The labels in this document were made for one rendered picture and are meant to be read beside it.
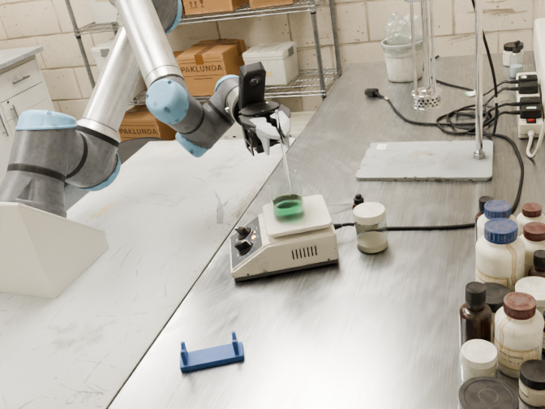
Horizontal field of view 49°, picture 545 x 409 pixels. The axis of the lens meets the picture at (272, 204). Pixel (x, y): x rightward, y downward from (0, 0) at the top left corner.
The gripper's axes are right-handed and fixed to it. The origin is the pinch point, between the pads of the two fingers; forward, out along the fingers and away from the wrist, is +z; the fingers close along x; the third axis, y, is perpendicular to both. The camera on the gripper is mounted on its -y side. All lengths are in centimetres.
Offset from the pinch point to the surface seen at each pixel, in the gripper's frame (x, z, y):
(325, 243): -3.4, 6.2, 20.8
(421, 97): -38.3, -19.2, 9.5
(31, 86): 69, -297, 52
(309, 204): -4.3, -2.9, 17.3
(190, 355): 25.3, 18.7, 24.6
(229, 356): 19.8, 21.9, 24.5
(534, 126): -67, -17, 23
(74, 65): 42, -334, 54
